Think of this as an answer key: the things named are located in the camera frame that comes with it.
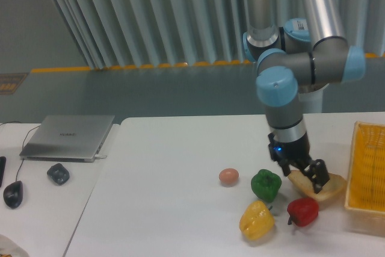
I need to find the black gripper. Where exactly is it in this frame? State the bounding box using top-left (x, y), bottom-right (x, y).
top-left (268, 133), bottom-right (330, 193)

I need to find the yellow wicker basket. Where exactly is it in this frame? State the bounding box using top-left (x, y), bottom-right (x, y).
top-left (344, 122), bottom-right (384, 237)

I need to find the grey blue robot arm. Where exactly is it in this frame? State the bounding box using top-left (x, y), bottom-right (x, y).
top-left (243, 0), bottom-right (366, 193)

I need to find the small dark grey tray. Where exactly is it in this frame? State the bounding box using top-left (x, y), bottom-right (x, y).
top-left (47, 163), bottom-right (70, 185)

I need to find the black computer mouse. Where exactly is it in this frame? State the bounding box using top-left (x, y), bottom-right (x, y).
top-left (3, 181), bottom-right (23, 209)

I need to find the black mouse cable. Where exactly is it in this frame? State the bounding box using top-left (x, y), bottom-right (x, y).
top-left (0, 121), bottom-right (41, 184)

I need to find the brown egg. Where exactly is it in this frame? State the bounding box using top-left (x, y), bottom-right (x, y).
top-left (218, 168), bottom-right (239, 186)

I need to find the toast bread slice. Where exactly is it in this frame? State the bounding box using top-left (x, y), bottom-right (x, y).
top-left (288, 170), bottom-right (347, 202)

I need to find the silver laptop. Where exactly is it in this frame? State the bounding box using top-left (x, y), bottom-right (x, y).
top-left (20, 115), bottom-right (114, 163)

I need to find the black device at edge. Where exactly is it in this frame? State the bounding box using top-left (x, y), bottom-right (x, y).
top-left (0, 156), bottom-right (7, 187)

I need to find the green bell pepper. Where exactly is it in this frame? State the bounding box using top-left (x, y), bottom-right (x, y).
top-left (250, 169), bottom-right (282, 203)

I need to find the yellow bell pepper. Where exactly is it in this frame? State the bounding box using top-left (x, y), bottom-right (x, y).
top-left (239, 200), bottom-right (275, 241)

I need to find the white bag corner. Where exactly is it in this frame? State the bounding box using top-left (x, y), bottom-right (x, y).
top-left (0, 235), bottom-right (29, 257)

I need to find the red bell pepper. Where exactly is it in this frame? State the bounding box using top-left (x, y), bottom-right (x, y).
top-left (287, 197), bottom-right (319, 227)

